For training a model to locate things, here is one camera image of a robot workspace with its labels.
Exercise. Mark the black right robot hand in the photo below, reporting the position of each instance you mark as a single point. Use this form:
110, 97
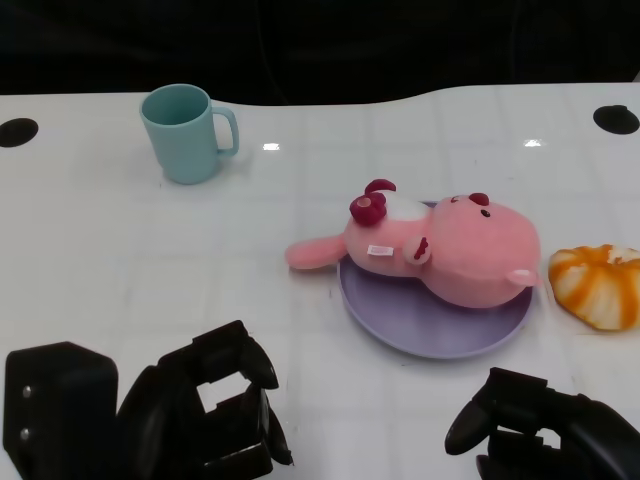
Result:
545, 425

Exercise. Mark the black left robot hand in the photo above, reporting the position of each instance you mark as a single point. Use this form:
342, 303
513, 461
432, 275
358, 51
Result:
150, 415

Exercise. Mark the pink plush beaver doll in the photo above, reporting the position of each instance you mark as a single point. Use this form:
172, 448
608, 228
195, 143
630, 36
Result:
450, 250

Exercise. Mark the lavender plastic plate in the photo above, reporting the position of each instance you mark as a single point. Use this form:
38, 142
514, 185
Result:
430, 325

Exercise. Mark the orange white striped bread toy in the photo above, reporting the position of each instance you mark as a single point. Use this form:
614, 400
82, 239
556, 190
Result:
597, 287

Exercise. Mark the teal plastic mug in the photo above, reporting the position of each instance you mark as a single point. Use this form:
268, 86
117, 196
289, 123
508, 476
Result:
182, 135

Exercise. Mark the black round table grommet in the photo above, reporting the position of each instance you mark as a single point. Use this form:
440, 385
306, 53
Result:
17, 132
616, 119

